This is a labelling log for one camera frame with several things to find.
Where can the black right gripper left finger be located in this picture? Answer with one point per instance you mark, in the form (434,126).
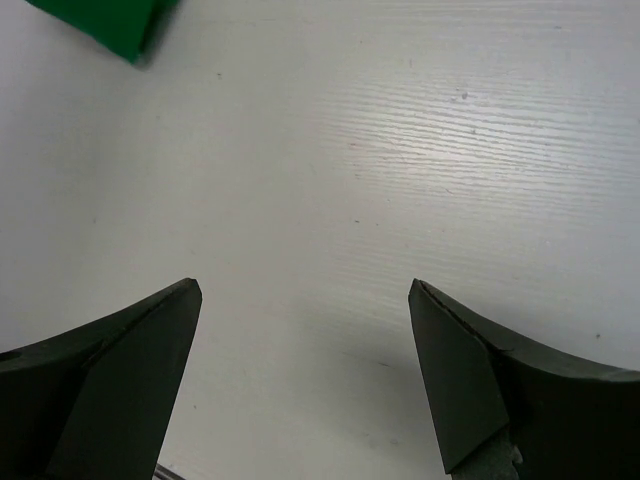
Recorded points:
(95,402)

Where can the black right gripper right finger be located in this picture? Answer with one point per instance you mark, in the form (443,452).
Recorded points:
(505,406)

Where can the green t-shirt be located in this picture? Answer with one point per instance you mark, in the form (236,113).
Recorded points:
(127,28)

